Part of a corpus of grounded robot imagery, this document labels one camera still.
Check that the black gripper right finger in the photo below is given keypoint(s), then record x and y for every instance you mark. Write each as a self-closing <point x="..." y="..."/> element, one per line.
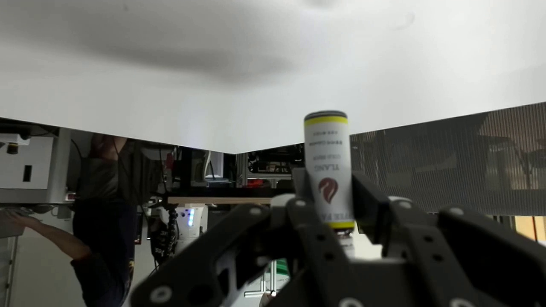
<point x="454" y="256"/>

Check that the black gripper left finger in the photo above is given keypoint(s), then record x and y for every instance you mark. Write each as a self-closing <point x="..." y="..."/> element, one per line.
<point x="262" y="249"/>

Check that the small white labelled bottle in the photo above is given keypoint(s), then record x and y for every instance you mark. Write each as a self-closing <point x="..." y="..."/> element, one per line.
<point x="328" y="164"/>

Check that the long wooden table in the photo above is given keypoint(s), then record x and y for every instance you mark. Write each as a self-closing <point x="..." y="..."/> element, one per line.
<point x="222" y="200"/>

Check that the person in black shirt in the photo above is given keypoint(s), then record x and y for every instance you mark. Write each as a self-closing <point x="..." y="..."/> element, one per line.
<point x="105" y="227"/>

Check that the white drawer cabinet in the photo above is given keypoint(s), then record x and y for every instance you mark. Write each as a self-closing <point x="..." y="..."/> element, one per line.
<point x="28" y="168"/>

